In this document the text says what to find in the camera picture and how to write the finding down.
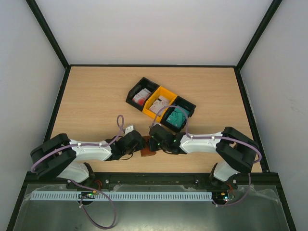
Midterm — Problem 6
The black plastic bin right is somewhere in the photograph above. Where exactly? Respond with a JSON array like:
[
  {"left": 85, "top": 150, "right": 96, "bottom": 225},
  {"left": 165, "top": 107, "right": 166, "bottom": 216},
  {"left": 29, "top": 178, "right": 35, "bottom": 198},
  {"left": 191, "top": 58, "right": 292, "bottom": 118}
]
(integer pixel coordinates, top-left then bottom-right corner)
[{"left": 160, "top": 96, "right": 196, "bottom": 132}]

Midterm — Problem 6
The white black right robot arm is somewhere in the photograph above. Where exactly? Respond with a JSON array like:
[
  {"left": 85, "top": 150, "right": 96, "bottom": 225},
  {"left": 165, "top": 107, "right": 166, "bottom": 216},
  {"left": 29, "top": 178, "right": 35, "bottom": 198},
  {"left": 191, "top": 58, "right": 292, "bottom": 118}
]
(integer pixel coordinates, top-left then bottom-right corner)
[{"left": 149, "top": 124, "right": 262, "bottom": 189}]

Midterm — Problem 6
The black metal frame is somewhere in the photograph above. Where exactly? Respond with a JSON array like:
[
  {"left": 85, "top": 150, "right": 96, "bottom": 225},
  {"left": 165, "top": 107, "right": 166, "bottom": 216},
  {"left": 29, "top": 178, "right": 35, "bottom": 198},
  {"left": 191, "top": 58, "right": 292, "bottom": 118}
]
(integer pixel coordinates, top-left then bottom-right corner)
[{"left": 7, "top": 0, "right": 296, "bottom": 231}]

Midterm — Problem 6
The black plastic bin left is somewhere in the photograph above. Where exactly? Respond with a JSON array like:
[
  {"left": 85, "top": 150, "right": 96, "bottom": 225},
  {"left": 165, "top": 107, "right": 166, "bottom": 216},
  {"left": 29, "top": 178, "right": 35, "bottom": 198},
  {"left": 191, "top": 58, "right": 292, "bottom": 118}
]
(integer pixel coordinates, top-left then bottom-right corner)
[{"left": 126, "top": 77, "right": 159, "bottom": 111}]

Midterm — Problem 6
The black plastic bin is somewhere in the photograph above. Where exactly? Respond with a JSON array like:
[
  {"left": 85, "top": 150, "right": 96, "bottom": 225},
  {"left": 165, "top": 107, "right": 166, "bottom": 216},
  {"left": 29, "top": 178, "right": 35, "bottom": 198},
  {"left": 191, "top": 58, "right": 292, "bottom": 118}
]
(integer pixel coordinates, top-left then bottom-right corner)
[
  {"left": 160, "top": 96, "right": 196, "bottom": 132},
  {"left": 126, "top": 77, "right": 159, "bottom": 111}
]

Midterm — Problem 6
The brown leather card holder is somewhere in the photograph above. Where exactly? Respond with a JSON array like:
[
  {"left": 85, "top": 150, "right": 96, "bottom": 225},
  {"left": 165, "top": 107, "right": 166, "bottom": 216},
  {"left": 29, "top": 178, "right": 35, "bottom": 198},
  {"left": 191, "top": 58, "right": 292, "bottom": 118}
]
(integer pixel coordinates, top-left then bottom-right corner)
[{"left": 141, "top": 136, "right": 156, "bottom": 157}]

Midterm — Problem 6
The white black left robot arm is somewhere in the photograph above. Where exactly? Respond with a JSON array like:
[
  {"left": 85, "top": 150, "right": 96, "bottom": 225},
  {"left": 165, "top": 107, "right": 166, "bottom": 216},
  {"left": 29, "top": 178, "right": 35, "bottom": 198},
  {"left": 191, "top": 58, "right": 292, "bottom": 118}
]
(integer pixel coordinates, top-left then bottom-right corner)
[{"left": 30, "top": 130, "right": 146, "bottom": 183}]

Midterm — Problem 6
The light blue cable duct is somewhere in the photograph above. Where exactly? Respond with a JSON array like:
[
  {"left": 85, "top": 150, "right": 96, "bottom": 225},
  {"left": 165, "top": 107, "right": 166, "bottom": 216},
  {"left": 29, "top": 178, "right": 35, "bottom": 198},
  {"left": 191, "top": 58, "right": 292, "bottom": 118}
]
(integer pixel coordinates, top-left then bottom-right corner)
[{"left": 29, "top": 191, "right": 212, "bottom": 202}]

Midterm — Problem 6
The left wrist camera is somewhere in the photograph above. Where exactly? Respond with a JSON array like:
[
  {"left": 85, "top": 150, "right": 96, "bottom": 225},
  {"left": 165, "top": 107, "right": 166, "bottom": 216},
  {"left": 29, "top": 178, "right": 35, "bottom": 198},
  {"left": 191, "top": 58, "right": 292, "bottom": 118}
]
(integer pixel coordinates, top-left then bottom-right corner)
[{"left": 125, "top": 125, "right": 135, "bottom": 134}]

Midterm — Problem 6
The red white card stack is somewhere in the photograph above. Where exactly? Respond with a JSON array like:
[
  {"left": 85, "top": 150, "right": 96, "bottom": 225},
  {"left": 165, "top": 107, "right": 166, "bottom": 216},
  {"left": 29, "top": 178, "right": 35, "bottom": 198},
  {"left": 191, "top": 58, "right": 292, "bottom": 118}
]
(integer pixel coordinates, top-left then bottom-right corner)
[{"left": 132, "top": 88, "right": 151, "bottom": 106}]

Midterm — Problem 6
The yellow plastic bin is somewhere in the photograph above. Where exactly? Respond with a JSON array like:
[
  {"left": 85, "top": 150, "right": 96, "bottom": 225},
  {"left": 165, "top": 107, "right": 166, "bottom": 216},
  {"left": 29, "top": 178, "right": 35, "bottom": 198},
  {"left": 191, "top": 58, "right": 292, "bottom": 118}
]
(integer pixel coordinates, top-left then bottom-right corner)
[{"left": 142, "top": 87, "right": 177, "bottom": 122}]

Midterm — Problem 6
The green card stack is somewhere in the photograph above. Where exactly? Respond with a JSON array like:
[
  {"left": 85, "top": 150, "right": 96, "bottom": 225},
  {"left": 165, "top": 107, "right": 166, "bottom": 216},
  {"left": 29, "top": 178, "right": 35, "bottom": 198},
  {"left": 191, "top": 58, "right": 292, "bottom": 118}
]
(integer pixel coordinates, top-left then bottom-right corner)
[{"left": 166, "top": 106, "right": 189, "bottom": 128}]

